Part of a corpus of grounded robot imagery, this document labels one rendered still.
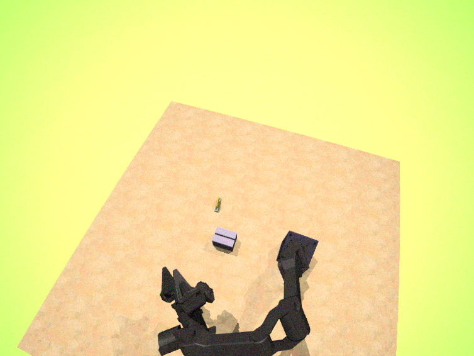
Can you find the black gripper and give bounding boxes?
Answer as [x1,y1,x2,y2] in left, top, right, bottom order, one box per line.
[160,266,207,328]

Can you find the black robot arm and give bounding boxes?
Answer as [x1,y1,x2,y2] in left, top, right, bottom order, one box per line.
[158,239,311,356]

